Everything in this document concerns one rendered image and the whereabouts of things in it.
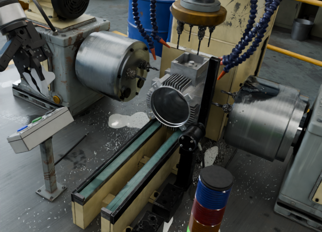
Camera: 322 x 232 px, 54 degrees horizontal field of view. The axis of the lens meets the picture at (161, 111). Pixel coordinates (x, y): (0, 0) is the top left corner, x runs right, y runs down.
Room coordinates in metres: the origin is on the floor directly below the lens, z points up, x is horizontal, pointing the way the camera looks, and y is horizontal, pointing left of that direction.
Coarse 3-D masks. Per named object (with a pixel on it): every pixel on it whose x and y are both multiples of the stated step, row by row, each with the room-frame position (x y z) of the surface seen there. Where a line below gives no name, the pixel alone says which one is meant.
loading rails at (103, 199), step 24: (144, 144) 0.86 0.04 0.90; (168, 144) 0.85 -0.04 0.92; (120, 168) 0.73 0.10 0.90; (144, 168) 0.72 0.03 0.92; (168, 168) 0.82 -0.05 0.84; (72, 192) 0.59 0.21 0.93; (96, 192) 0.62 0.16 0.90; (120, 192) 0.62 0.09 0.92; (144, 192) 0.67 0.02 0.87; (120, 216) 0.56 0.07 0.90
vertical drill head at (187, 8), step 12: (180, 0) 1.11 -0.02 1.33; (192, 0) 1.03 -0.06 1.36; (204, 0) 1.02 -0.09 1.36; (216, 0) 1.07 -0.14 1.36; (180, 12) 1.00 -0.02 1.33; (192, 12) 0.98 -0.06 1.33; (204, 12) 1.00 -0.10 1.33; (216, 12) 1.01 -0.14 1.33; (180, 24) 1.03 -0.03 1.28; (192, 24) 0.98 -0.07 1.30; (204, 24) 0.98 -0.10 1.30; (216, 24) 1.00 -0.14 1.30
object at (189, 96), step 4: (152, 84) 0.97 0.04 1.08; (156, 84) 0.96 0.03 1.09; (160, 84) 0.97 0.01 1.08; (156, 88) 0.96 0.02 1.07; (188, 92) 0.93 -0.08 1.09; (184, 96) 0.92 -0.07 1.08; (188, 96) 0.91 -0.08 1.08; (192, 96) 0.92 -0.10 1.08; (188, 100) 0.91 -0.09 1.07; (152, 116) 0.97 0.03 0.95; (184, 124) 0.91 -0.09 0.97; (180, 128) 0.91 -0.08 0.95; (184, 128) 0.91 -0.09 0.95
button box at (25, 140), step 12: (60, 108) 0.76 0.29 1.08; (48, 120) 0.70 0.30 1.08; (60, 120) 0.73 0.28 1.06; (72, 120) 0.75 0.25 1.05; (24, 132) 0.63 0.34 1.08; (36, 132) 0.65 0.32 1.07; (48, 132) 0.68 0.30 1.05; (12, 144) 0.63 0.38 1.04; (24, 144) 0.61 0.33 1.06; (36, 144) 0.63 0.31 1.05
